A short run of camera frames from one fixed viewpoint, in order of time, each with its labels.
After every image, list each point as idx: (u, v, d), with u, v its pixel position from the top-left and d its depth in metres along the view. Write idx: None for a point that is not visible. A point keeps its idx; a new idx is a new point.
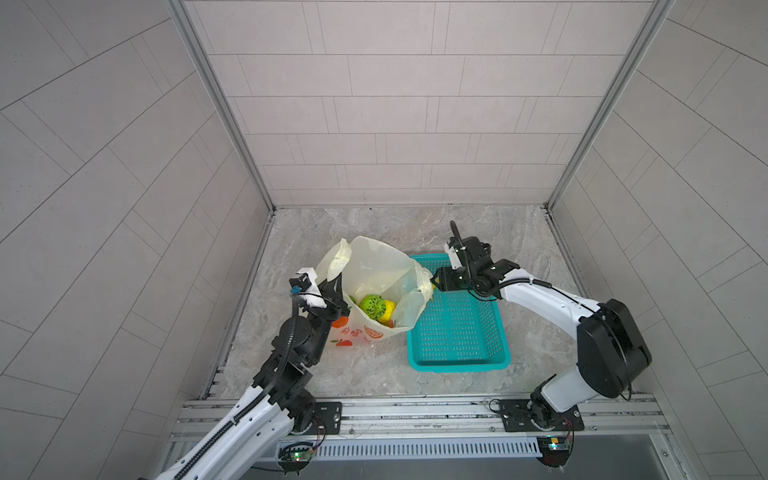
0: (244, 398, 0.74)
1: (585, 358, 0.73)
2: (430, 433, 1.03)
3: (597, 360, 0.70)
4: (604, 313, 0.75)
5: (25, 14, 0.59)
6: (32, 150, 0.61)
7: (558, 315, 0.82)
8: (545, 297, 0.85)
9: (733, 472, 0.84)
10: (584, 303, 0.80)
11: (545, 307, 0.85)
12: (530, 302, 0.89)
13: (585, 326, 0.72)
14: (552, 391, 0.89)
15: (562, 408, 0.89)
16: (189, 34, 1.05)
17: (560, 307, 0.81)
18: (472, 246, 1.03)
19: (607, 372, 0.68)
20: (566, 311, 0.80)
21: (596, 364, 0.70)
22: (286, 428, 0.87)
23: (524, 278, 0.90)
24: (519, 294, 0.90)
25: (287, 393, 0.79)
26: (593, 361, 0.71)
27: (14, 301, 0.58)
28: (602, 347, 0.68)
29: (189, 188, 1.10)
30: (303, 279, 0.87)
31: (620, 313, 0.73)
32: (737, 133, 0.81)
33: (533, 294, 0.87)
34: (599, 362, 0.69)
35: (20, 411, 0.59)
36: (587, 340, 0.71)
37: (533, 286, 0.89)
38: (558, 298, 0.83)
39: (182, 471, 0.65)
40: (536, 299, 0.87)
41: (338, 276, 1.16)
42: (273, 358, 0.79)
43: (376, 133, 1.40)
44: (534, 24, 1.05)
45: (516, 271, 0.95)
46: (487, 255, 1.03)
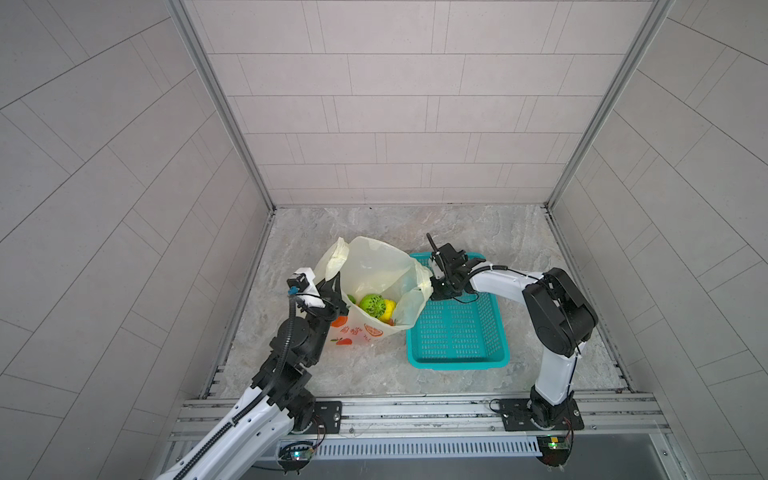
0: (244, 398, 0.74)
1: (536, 321, 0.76)
2: (430, 432, 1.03)
3: (543, 320, 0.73)
4: (548, 281, 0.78)
5: (25, 14, 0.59)
6: (32, 150, 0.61)
7: (514, 290, 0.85)
8: (499, 278, 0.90)
9: (733, 472, 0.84)
10: (531, 275, 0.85)
11: (501, 286, 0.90)
12: (493, 289, 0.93)
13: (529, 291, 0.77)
14: (544, 384, 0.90)
15: (558, 400, 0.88)
16: (189, 34, 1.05)
17: (514, 282, 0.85)
18: (447, 250, 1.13)
19: (553, 329, 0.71)
20: (516, 284, 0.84)
21: (545, 326, 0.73)
22: (286, 428, 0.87)
23: (485, 266, 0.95)
24: (484, 281, 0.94)
25: (286, 393, 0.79)
26: (541, 322, 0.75)
27: (15, 301, 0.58)
28: (541, 305, 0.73)
29: (189, 188, 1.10)
30: (299, 278, 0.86)
31: (561, 276, 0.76)
32: (737, 133, 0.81)
33: (490, 279, 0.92)
34: (546, 322, 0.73)
35: (20, 411, 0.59)
36: (532, 303, 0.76)
37: (493, 271, 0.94)
38: (509, 276, 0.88)
39: (182, 472, 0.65)
40: (496, 281, 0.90)
41: (338, 275, 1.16)
42: (273, 358, 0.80)
43: (376, 132, 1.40)
44: (534, 23, 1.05)
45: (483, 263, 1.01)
46: (462, 257, 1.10)
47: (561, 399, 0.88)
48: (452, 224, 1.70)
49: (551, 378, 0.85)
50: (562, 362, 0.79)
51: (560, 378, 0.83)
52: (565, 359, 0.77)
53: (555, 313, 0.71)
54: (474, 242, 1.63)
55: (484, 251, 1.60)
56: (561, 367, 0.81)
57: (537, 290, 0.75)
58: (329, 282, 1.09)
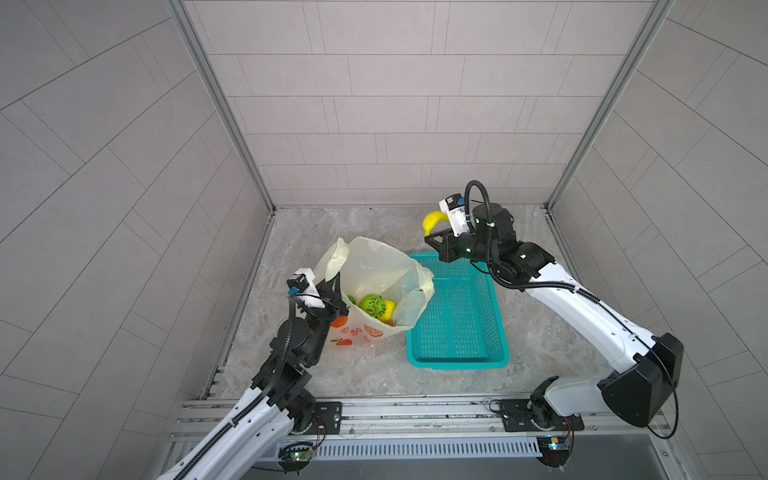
0: (244, 399, 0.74)
1: (619, 387, 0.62)
2: (430, 433, 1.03)
3: (635, 396, 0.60)
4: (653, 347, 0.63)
5: (26, 14, 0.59)
6: (32, 150, 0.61)
7: (601, 340, 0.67)
8: (593, 317, 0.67)
9: (734, 472, 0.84)
10: (638, 335, 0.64)
11: (588, 325, 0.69)
12: (567, 310, 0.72)
13: (639, 367, 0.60)
14: (559, 399, 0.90)
15: (565, 413, 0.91)
16: (189, 34, 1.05)
17: (610, 335, 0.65)
18: (502, 223, 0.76)
19: (640, 411, 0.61)
20: (616, 341, 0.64)
21: (632, 400, 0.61)
22: (286, 428, 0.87)
23: (567, 285, 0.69)
24: (556, 301, 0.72)
25: (286, 393, 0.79)
26: (626, 392, 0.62)
27: (14, 301, 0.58)
28: (648, 392, 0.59)
29: (189, 188, 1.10)
30: (299, 278, 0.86)
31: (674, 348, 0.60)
32: (737, 133, 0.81)
33: (576, 307, 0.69)
34: (640, 401, 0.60)
35: (19, 411, 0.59)
36: (634, 380, 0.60)
37: (577, 296, 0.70)
38: (608, 323, 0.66)
39: (181, 472, 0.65)
40: (578, 315, 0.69)
41: (337, 276, 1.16)
42: (272, 359, 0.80)
43: (376, 133, 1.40)
44: (535, 24, 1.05)
45: (552, 266, 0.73)
46: (512, 232, 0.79)
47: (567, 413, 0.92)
48: None
49: (569, 399, 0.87)
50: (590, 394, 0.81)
51: (580, 400, 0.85)
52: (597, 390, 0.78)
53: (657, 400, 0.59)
54: None
55: None
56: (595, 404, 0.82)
57: (652, 371, 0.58)
58: (329, 282, 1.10)
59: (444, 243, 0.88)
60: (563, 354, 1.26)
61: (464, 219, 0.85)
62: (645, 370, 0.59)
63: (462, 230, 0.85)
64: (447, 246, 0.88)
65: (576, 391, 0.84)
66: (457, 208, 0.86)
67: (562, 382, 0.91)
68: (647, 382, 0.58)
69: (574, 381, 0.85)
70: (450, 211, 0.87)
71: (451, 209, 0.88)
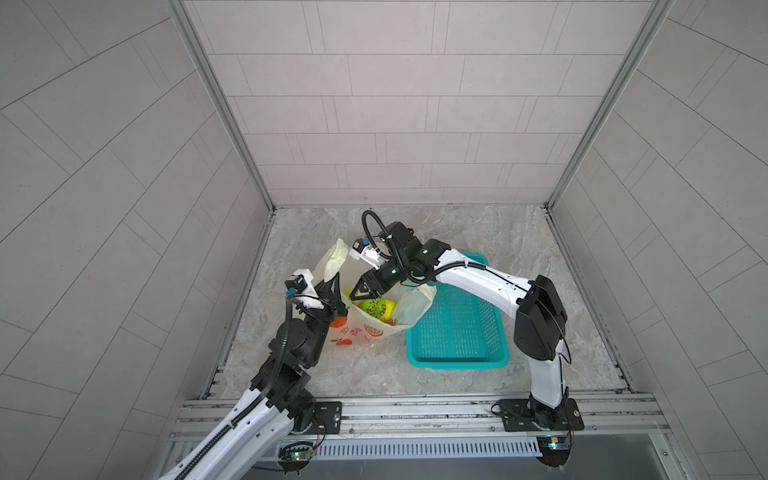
0: (242, 401, 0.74)
1: (519, 331, 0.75)
2: (430, 432, 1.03)
3: (530, 334, 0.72)
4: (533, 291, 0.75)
5: (25, 14, 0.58)
6: (31, 150, 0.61)
7: (494, 297, 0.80)
8: (482, 281, 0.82)
9: (733, 472, 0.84)
10: (516, 283, 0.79)
11: (481, 289, 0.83)
12: (467, 284, 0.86)
13: (522, 307, 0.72)
14: (539, 389, 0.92)
15: (556, 403, 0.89)
16: (189, 34, 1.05)
17: (497, 290, 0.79)
18: (398, 233, 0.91)
19: (540, 346, 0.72)
20: (503, 294, 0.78)
21: (530, 336, 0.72)
22: (286, 428, 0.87)
23: (459, 262, 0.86)
24: (455, 278, 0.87)
25: (287, 395, 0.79)
26: (524, 332, 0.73)
27: (14, 301, 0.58)
28: (533, 327, 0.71)
29: (189, 188, 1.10)
30: (295, 277, 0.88)
31: (541, 285, 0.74)
32: (737, 133, 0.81)
33: (470, 278, 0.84)
34: (534, 336, 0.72)
35: (20, 411, 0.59)
36: (522, 320, 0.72)
37: (469, 269, 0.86)
38: (494, 282, 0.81)
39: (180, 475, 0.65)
40: (472, 283, 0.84)
41: (337, 275, 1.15)
42: (270, 361, 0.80)
43: (376, 132, 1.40)
44: (535, 23, 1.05)
45: (449, 253, 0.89)
46: (414, 238, 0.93)
47: (559, 402, 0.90)
48: (452, 224, 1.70)
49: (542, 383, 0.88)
50: (548, 364, 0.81)
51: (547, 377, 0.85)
52: (551, 363, 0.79)
53: (545, 330, 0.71)
54: (474, 242, 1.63)
55: (485, 251, 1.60)
56: (551, 373, 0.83)
57: (531, 309, 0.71)
58: (327, 284, 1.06)
59: (370, 279, 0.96)
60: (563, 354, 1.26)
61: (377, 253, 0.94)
62: (525, 309, 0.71)
63: (379, 261, 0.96)
64: (373, 280, 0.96)
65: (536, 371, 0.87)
66: (365, 246, 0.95)
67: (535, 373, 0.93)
68: (528, 318, 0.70)
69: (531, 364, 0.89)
70: (362, 253, 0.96)
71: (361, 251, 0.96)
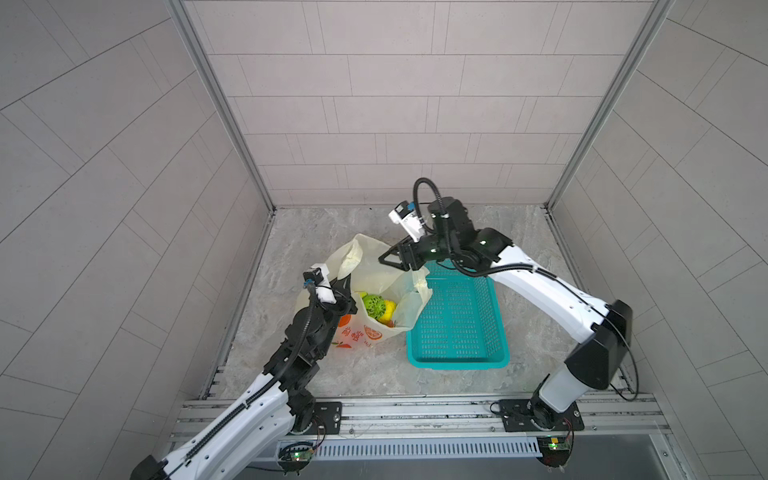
0: (255, 384, 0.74)
1: (580, 357, 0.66)
2: (430, 433, 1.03)
3: (596, 363, 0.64)
4: (610, 317, 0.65)
5: (26, 15, 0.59)
6: (32, 150, 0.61)
7: (561, 315, 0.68)
8: (551, 293, 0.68)
9: (733, 472, 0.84)
10: (592, 304, 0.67)
11: (546, 301, 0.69)
12: (526, 291, 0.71)
13: (597, 336, 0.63)
14: (550, 394, 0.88)
15: (562, 408, 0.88)
16: (189, 34, 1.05)
17: (568, 308, 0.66)
18: (455, 213, 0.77)
19: (600, 376, 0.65)
20: (575, 313, 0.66)
21: (593, 365, 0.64)
22: (288, 426, 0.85)
23: (528, 265, 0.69)
24: (515, 282, 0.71)
25: (298, 383, 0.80)
26: (586, 358, 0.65)
27: (15, 301, 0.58)
28: (605, 359, 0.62)
29: (189, 188, 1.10)
30: (315, 268, 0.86)
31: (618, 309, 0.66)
32: (737, 133, 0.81)
33: (537, 286, 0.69)
34: (601, 368, 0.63)
35: (20, 411, 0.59)
36: (593, 349, 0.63)
37: (536, 275, 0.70)
38: (566, 297, 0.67)
39: (193, 449, 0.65)
40: (537, 293, 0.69)
41: (347, 275, 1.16)
42: (285, 348, 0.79)
43: (376, 133, 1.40)
44: (535, 23, 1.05)
45: (510, 250, 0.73)
46: (469, 222, 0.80)
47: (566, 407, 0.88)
48: None
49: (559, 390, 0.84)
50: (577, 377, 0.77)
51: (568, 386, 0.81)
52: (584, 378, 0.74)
53: (613, 363, 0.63)
54: None
55: None
56: (578, 386, 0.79)
57: (608, 339, 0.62)
58: (341, 282, 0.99)
59: (405, 251, 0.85)
60: (563, 354, 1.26)
61: (419, 225, 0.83)
62: (601, 338, 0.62)
63: (420, 235, 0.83)
64: (408, 253, 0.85)
65: (560, 380, 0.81)
66: (410, 213, 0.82)
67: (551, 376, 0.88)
68: (605, 350, 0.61)
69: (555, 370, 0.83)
70: (403, 220, 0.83)
71: (403, 218, 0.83)
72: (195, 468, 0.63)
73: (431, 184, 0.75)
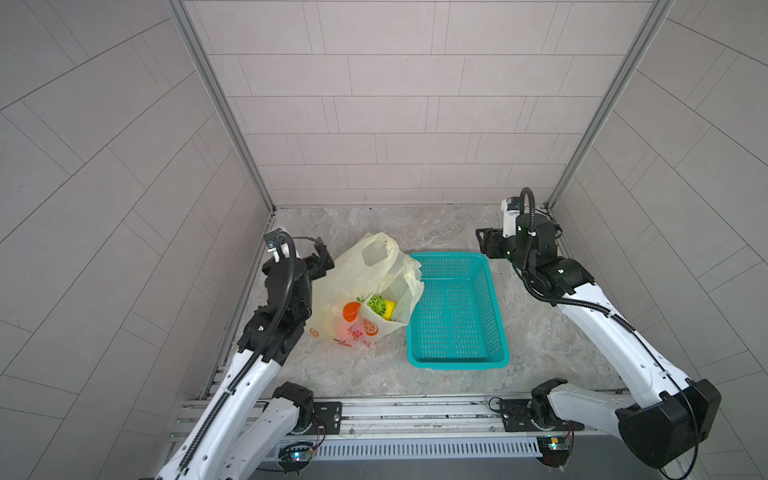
0: (234, 366, 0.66)
1: (640, 423, 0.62)
2: (430, 433, 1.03)
3: (655, 434, 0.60)
4: (687, 395, 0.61)
5: (26, 15, 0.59)
6: (32, 150, 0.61)
7: (630, 371, 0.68)
8: (623, 346, 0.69)
9: (733, 472, 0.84)
10: (670, 373, 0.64)
11: (614, 351, 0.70)
12: (596, 334, 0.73)
13: (663, 405, 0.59)
14: (560, 402, 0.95)
15: (563, 417, 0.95)
16: (189, 34, 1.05)
17: (639, 367, 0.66)
18: (542, 234, 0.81)
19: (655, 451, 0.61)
20: (645, 375, 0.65)
21: (651, 435, 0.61)
22: (294, 419, 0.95)
23: (603, 309, 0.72)
24: (582, 319, 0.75)
25: (282, 348, 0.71)
26: (646, 424, 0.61)
27: (14, 301, 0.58)
28: (668, 431, 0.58)
29: (189, 188, 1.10)
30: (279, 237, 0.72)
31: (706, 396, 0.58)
32: (737, 134, 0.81)
33: (608, 333, 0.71)
34: (657, 439, 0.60)
35: (20, 411, 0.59)
36: (655, 417, 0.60)
37: (611, 322, 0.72)
38: (639, 355, 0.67)
39: (186, 456, 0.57)
40: (607, 342, 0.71)
41: (386, 264, 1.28)
42: (259, 316, 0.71)
43: (376, 133, 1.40)
44: (535, 23, 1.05)
45: (588, 287, 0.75)
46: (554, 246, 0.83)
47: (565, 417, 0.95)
48: (452, 224, 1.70)
49: (576, 411, 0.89)
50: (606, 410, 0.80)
51: (586, 412, 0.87)
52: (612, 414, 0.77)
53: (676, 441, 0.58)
54: (474, 242, 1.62)
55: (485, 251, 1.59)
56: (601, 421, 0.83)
57: (676, 411, 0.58)
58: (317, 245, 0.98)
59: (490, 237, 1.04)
60: (563, 354, 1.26)
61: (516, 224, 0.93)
62: (668, 409, 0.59)
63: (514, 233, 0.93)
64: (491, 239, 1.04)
65: (587, 409, 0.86)
66: (515, 210, 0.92)
67: (576, 394, 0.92)
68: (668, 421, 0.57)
69: (590, 400, 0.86)
70: (508, 212, 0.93)
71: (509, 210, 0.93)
72: (194, 475, 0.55)
73: (530, 197, 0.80)
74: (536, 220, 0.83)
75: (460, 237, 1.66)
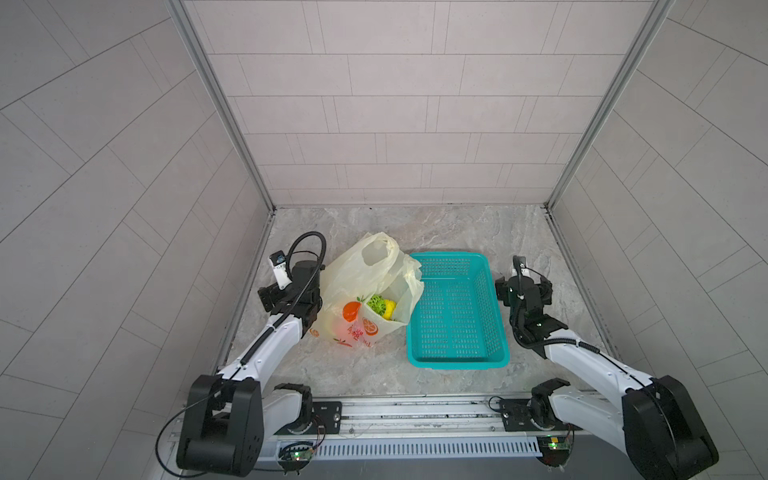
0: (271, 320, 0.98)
1: (635, 434, 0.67)
2: (430, 432, 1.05)
3: (645, 437, 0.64)
4: (657, 392, 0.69)
5: (26, 14, 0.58)
6: (31, 149, 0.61)
7: (605, 383, 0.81)
8: (592, 364, 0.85)
9: (733, 472, 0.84)
10: (633, 375, 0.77)
11: (591, 372, 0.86)
12: (571, 359, 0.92)
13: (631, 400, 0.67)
14: (562, 403, 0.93)
15: (562, 418, 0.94)
16: (189, 33, 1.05)
17: (607, 375, 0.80)
18: (531, 297, 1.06)
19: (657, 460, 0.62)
20: (612, 381, 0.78)
21: (645, 441, 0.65)
22: (297, 408, 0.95)
23: (570, 339, 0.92)
24: (559, 351, 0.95)
25: (307, 321, 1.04)
26: (637, 432, 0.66)
27: (14, 300, 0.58)
28: (645, 426, 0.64)
29: (189, 188, 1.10)
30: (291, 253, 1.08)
31: (675, 392, 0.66)
32: (737, 133, 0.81)
33: (578, 355, 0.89)
34: (649, 443, 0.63)
35: (20, 410, 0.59)
36: (631, 413, 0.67)
37: (579, 348, 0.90)
38: (606, 367, 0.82)
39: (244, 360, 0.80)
40: (583, 364, 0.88)
41: (386, 264, 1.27)
42: (284, 302, 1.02)
43: (376, 133, 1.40)
44: (535, 23, 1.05)
45: (563, 331, 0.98)
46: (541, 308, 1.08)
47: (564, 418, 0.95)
48: (453, 224, 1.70)
49: (577, 413, 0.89)
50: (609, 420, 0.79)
51: (585, 414, 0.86)
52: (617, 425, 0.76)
53: (661, 437, 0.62)
54: (474, 242, 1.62)
55: (485, 251, 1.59)
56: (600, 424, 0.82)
57: (642, 403, 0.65)
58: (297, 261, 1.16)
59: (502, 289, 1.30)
60: None
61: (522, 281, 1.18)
62: (636, 402, 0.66)
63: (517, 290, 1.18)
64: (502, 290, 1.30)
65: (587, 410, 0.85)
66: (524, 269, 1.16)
67: (578, 397, 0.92)
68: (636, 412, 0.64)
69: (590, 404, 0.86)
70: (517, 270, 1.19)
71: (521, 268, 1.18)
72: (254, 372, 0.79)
73: (518, 265, 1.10)
74: (528, 286, 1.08)
75: (460, 236, 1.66)
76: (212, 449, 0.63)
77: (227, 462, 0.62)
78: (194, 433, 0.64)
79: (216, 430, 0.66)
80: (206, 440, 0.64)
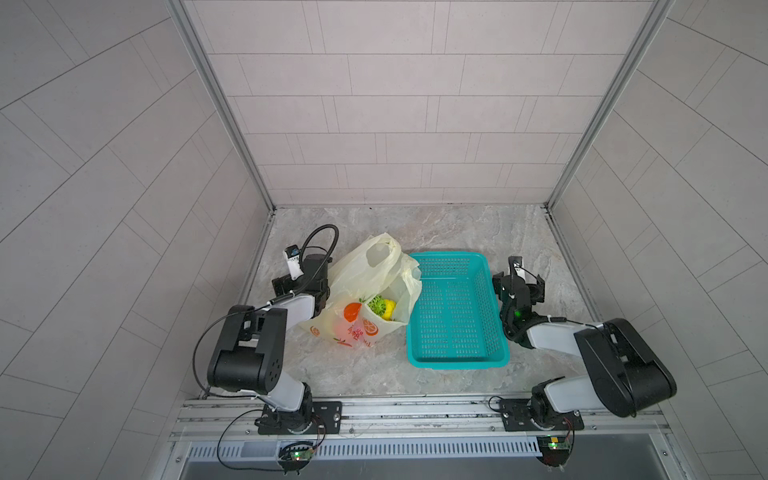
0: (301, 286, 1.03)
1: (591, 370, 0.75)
2: (430, 432, 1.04)
3: (599, 367, 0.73)
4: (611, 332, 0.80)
5: (26, 14, 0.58)
6: (32, 150, 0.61)
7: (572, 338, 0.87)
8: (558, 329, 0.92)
9: (733, 472, 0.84)
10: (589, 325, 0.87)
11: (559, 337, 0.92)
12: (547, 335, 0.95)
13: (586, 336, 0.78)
14: (555, 390, 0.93)
15: (561, 410, 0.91)
16: (189, 33, 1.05)
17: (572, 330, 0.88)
18: (521, 296, 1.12)
19: (612, 385, 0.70)
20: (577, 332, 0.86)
21: (599, 371, 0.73)
22: (299, 400, 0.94)
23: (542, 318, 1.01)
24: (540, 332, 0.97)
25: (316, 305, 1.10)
26: (593, 366, 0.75)
27: (14, 301, 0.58)
28: (598, 355, 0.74)
29: (189, 188, 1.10)
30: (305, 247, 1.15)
31: (624, 331, 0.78)
32: (737, 133, 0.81)
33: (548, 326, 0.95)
34: (602, 371, 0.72)
35: (20, 411, 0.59)
36: (586, 348, 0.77)
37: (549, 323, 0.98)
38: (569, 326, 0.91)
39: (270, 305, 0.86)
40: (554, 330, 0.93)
41: (387, 264, 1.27)
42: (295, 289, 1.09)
43: (376, 133, 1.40)
44: (535, 23, 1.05)
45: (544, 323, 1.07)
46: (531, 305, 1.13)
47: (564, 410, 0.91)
48: (453, 223, 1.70)
49: (568, 395, 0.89)
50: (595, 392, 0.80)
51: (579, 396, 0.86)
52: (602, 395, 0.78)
53: (611, 362, 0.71)
54: (474, 242, 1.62)
55: (485, 251, 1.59)
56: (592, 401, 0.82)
57: (594, 336, 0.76)
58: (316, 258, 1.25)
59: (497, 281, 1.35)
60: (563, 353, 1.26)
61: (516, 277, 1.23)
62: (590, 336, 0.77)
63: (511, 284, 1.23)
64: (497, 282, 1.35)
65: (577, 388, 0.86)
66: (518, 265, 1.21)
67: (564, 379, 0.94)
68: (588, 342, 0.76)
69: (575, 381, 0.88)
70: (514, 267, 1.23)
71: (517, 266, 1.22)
72: None
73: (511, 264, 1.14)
74: (519, 284, 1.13)
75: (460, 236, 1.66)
76: (237, 368, 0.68)
77: (250, 376, 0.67)
78: (227, 347, 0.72)
79: (243, 349, 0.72)
80: (234, 357, 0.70)
